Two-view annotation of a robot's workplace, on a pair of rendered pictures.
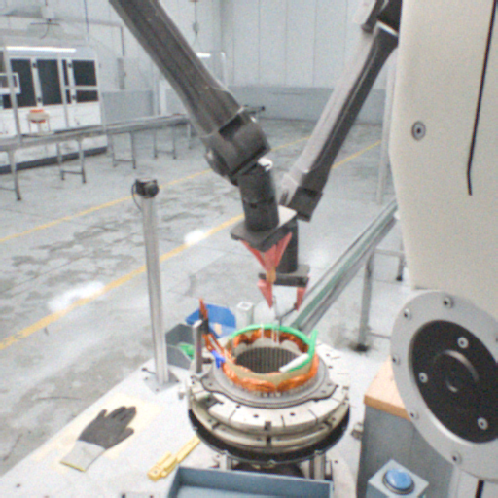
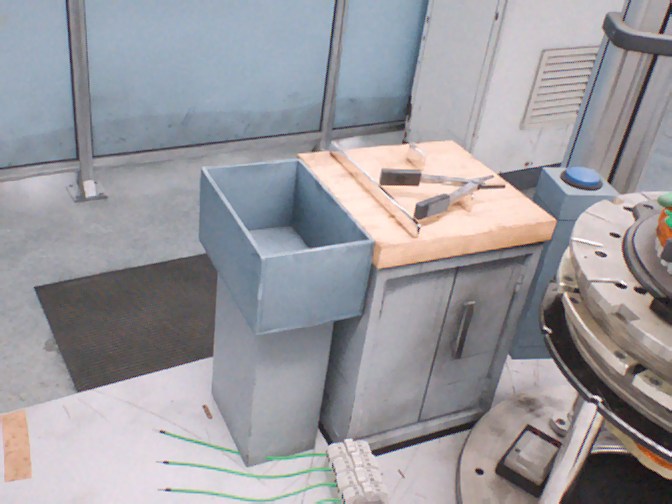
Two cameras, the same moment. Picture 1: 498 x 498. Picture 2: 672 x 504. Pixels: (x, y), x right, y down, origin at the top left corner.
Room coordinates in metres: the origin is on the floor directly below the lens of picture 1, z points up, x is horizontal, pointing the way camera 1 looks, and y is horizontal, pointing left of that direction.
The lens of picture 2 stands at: (1.45, -0.11, 1.40)
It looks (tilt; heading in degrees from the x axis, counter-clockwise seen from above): 32 degrees down; 207
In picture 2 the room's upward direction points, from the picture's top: 9 degrees clockwise
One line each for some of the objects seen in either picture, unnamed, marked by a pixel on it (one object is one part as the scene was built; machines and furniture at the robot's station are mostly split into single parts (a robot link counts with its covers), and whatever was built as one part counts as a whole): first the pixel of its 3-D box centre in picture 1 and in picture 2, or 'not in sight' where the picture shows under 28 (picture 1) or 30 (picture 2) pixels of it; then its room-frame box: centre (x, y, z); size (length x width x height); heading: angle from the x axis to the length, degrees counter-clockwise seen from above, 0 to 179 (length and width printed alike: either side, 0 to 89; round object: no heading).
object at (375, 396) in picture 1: (424, 388); (420, 196); (0.80, -0.35, 1.05); 0.20 x 0.19 x 0.02; 148
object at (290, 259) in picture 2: not in sight; (271, 321); (0.94, -0.44, 0.92); 0.17 x 0.11 x 0.28; 58
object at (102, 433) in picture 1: (103, 431); not in sight; (0.97, 0.38, 0.79); 0.24 x 0.13 x 0.02; 153
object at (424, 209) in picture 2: not in sight; (431, 206); (0.88, -0.31, 1.09); 0.04 x 0.01 x 0.02; 163
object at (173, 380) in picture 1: (161, 380); not in sight; (1.20, 0.26, 0.78); 0.09 x 0.09 x 0.01; 38
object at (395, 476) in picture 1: (399, 479); (582, 175); (0.59, -0.24, 1.04); 0.04 x 0.04 x 0.01
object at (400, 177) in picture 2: not in sight; (400, 177); (0.85, -0.36, 1.09); 0.04 x 0.01 x 0.02; 133
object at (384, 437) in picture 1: (415, 443); (396, 306); (0.81, -0.35, 0.91); 0.19 x 0.19 x 0.26; 58
